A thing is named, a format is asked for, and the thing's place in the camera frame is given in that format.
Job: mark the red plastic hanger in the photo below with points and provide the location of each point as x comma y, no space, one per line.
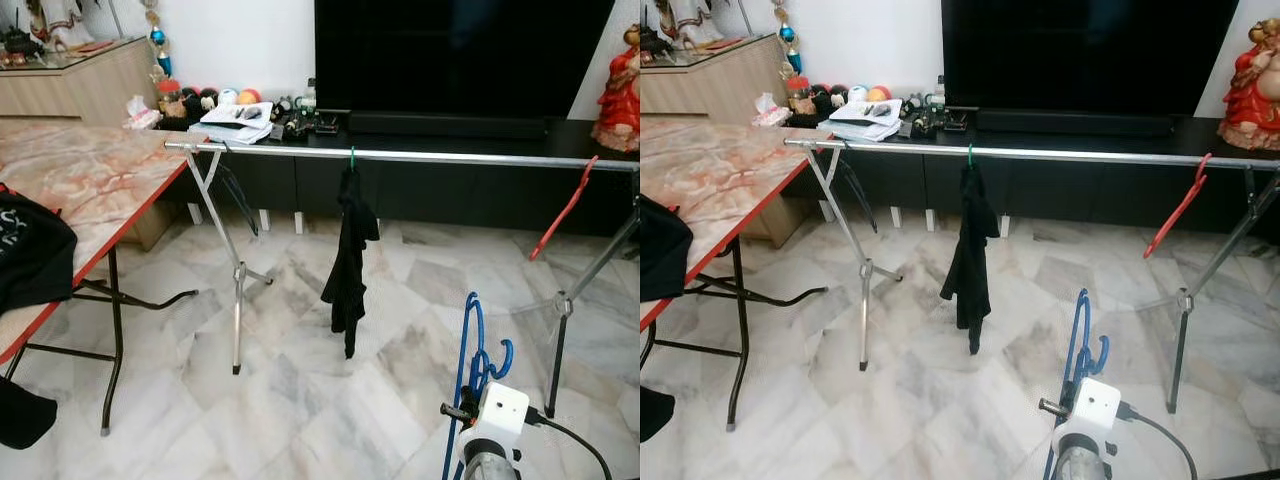
572,200
1180,204

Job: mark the black hanging garment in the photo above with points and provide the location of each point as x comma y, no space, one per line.
350,270
970,265

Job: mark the red laughing Buddha statue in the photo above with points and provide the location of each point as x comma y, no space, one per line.
620,100
1250,90

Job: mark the black television console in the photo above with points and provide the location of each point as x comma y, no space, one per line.
1080,195
450,195

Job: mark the brown jar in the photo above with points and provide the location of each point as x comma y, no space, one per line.
800,97
170,100

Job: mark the black soundbar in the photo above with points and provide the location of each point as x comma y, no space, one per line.
450,125
1075,123

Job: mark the brown cardboard box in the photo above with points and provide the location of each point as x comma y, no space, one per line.
790,225
155,225

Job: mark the green hanger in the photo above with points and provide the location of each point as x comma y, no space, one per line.
352,158
970,155

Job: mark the silver metal clothes rack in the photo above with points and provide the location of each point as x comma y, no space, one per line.
450,157
1080,154

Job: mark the hanging ornament with blue ball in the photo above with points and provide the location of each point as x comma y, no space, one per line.
787,34
157,38

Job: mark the white paper stack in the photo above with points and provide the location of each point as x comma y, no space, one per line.
235,120
865,118

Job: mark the pink white plastic bag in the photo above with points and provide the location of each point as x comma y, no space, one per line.
142,115
770,110

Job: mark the black electronic gadgets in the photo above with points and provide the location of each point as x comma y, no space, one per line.
320,125
945,122

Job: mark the black cloth lump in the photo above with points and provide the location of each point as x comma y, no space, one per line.
655,415
22,415

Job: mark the blue plastic hanger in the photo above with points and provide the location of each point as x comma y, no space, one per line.
476,375
1078,365

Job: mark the black flat television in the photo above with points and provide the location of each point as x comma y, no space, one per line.
1090,55
460,55

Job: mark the white gold figurine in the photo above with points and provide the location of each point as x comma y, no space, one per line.
700,22
60,25

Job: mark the orange ball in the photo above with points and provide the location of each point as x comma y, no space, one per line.
880,93
250,96

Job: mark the wooden sideboard cabinet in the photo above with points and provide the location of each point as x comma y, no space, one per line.
90,90
720,85

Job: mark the black plush toy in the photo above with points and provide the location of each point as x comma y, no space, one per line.
200,100
830,97

